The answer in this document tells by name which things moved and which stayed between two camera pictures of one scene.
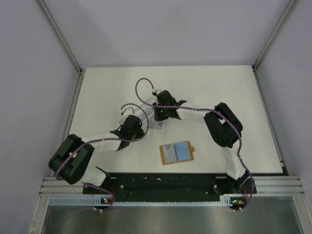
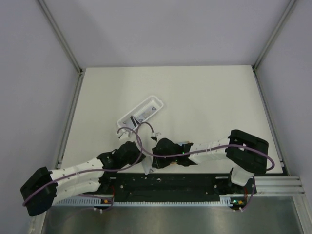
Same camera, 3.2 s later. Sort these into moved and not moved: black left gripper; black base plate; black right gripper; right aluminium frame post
Moved: black right gripper; black left gripper
Not moved: black base plate; right aluminium frame post
